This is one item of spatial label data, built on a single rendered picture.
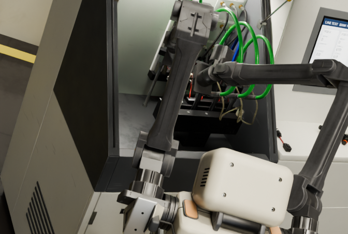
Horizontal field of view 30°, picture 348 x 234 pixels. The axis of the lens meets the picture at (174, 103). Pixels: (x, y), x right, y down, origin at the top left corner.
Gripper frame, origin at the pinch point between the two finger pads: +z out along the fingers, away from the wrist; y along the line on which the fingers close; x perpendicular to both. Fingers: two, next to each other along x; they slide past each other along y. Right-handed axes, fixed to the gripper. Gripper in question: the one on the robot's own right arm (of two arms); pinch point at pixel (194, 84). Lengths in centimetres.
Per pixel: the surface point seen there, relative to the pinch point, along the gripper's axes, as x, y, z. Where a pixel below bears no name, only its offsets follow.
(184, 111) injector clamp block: -1.7, -7.7, 12.0
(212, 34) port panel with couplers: -13.1, 28.6, 24.0
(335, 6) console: -52, 42, -4
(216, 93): -8.2, -2.2, -1.8
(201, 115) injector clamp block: -8.6, -7.9, 12.1
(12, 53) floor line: 53, 50, 207
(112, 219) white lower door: 18, -51, 13
